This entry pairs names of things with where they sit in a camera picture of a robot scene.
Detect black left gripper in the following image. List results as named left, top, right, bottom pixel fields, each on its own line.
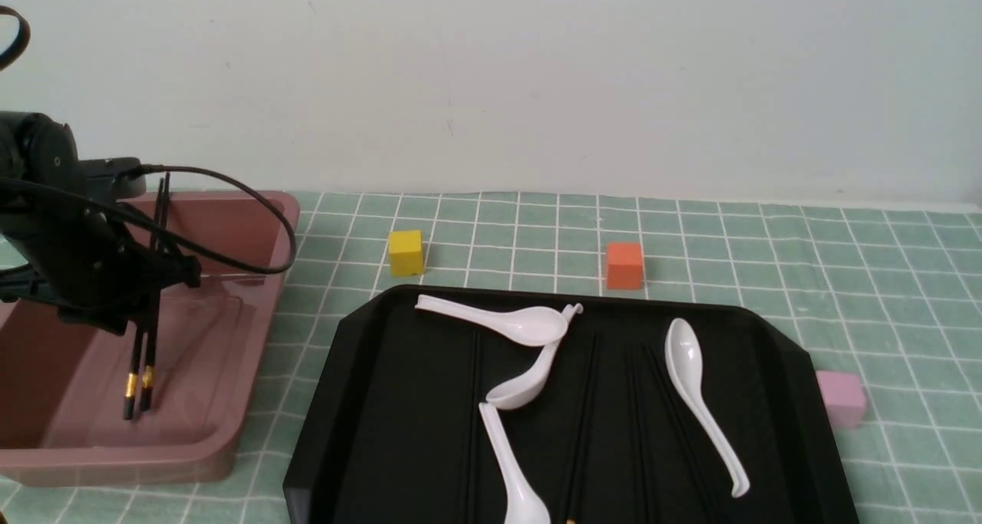
left=1, top=111, right=201, bottom=335

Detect black chopstick gold band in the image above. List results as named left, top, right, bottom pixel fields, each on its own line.
left=123, top=173, right=170, bottom=420
left=140, top=173, right=170, bottom=413

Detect yellow cube block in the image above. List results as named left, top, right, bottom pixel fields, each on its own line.
left=388, top=229, right=425, bottom=277

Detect white spoon curved middle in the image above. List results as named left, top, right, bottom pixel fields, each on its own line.
left=486, top=335, right=565, bottom=410

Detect white spoon top left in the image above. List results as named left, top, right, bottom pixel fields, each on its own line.
left=415, top=295, right=583, bottom=347

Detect white spoon bottom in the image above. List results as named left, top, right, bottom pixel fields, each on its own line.
left=477, top=402, right=551, bottom=523

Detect orange cube block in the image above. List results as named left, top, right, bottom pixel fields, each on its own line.
left=605, top=242, right=644, bottom=290

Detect black chopstick in tray middle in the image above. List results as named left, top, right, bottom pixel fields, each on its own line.
left=562, top=332, right=602, bottom=523

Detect black plastic tray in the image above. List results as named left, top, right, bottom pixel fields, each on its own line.
left=283, top=284, right=859, bottom=523

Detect white spoon right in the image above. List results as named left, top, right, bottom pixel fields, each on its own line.
left=664, top=318, right=751, bottom=499

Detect pink cube block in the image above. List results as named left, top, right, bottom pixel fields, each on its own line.
left=816, top=371, right=868, bottom=429

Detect green checkered tablecloth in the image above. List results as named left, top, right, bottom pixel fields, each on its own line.
left=2, top=192, right=981, bottom=523

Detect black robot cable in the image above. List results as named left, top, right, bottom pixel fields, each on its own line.
left=0, top=6, right=298, bottom=275

